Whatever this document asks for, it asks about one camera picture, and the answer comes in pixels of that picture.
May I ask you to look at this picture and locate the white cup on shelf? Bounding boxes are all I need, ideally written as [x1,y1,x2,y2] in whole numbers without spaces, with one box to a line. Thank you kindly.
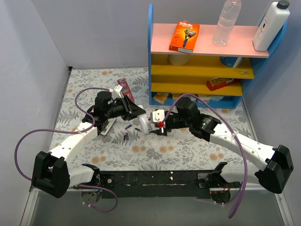
[167,55,190,66]

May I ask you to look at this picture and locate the white remote control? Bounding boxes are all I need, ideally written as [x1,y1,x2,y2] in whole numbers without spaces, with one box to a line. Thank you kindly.
[101,118,117,136]
[137,114,152,135]

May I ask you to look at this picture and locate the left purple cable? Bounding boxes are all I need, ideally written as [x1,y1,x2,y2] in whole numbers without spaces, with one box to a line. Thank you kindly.
[14,87,113,181]

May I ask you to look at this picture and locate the red toothpaste box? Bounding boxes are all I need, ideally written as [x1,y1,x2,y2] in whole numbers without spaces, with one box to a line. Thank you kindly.
[117,78,135,103]

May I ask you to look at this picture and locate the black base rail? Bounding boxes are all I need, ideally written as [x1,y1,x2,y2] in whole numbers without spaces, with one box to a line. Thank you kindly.
[94,169,232,203]

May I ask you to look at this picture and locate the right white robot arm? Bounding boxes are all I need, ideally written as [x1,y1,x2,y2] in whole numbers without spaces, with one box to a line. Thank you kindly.
[150,97,293,194]

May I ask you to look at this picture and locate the red box on shelf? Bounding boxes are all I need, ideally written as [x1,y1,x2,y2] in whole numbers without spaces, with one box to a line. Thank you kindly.
[206,77,240,91]

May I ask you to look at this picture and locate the yellow orange box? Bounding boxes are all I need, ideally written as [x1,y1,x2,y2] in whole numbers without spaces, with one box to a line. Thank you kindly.
[153,92,169,105]

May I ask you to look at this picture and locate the clear plastic water bottle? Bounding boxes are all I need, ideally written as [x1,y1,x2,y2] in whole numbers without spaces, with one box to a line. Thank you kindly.
[212,0,242,46]

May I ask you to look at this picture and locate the floral table mat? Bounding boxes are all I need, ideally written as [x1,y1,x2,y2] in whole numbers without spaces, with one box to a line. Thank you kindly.
[44,67,253,172]

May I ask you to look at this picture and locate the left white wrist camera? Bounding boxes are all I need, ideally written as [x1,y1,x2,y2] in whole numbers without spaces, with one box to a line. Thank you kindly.
[109,85,123,100]

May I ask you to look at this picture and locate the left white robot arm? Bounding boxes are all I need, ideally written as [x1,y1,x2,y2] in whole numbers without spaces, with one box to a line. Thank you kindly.
[32,91,146,198]

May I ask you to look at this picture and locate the white bottle black cap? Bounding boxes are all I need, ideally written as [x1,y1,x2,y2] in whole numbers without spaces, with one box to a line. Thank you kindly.
[252,0,290,51]

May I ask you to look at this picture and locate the blue yellow pink shelf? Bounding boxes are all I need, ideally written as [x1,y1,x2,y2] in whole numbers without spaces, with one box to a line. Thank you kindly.
[148,4,287,109]

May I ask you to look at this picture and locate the blue white container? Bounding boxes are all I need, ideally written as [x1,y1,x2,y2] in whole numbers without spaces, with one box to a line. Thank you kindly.
[220,56,244,68]

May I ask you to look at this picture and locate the orange razor box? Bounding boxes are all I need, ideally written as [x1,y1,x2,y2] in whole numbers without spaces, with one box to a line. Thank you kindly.
[169,21,200,54]

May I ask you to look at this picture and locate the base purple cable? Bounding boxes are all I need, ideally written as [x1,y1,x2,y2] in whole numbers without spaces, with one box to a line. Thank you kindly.
[76,185,119,213]

